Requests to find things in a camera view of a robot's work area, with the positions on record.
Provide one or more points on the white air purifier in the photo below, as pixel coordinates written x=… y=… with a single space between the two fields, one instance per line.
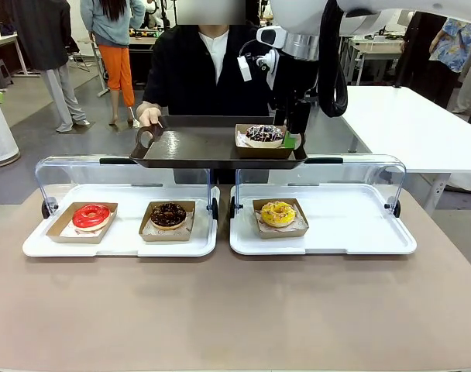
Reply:
x=1 y=135

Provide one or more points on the person's right forearm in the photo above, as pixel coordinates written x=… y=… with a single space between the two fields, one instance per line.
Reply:
x=156 y=89

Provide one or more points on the white display tray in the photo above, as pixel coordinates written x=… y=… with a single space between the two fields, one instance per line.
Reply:
x=119 y=244
x=336 y=232

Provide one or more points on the person in dark coat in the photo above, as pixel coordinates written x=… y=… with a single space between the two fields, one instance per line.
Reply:
x=45 y=38

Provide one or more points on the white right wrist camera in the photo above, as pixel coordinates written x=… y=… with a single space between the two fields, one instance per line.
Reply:
x=244 y=69

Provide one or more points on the person in black clothes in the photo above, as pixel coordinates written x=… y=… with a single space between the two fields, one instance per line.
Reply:
x=413 y=50

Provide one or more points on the red glazed donut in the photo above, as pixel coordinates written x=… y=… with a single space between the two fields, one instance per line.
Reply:
x=80 y=221

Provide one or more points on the yellow glazed donut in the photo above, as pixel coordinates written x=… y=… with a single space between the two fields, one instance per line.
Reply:
x=268 y=219

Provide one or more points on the person in black jacket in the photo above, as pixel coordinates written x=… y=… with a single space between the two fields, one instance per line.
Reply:
x=181 y=69

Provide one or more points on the chocolate donut with sprinkles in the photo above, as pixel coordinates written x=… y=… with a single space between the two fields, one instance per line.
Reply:
x=258 y=133

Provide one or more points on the chocolate donut with nuts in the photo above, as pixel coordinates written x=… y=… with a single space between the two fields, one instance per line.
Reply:
x=158 y=221

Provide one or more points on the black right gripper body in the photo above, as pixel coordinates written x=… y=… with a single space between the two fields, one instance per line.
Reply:
x=293 y=81

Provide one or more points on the dark brown serving tray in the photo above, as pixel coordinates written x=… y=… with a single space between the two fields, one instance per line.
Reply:
x=196 y=143

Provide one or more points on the background grey work table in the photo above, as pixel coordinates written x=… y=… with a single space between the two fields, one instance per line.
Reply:
x=375 y=50

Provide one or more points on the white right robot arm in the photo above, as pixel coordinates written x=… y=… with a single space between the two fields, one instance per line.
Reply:
x=297 y=11

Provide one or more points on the white table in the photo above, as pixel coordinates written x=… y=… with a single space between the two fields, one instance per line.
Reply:
x=406 y=124

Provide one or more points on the person's right hand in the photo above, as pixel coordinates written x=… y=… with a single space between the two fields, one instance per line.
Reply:
x=148 y=112

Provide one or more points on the brown cardboard donut box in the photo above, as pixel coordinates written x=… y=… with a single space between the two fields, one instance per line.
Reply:
x=282 y=233
x=166 y=236
x=57 y=232
x=262 y=152

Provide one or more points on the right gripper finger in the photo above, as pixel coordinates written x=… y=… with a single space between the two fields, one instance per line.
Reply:
x=280 y=116
x=297 y=120

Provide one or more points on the white printed paper liner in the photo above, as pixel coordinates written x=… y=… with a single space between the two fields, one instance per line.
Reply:
x=241 y=140
x=69 y=231
x=148 y=229
x=264 y=229

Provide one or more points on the person in orange trousers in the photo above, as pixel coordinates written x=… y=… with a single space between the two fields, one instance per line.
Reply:
x=117 y=66

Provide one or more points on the clear hinged display lid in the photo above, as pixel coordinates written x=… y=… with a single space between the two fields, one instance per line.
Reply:
x=104 y=172
x=336 y=174

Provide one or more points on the person in floral shirt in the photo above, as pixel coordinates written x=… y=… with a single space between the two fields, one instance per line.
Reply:
x=456 y=38

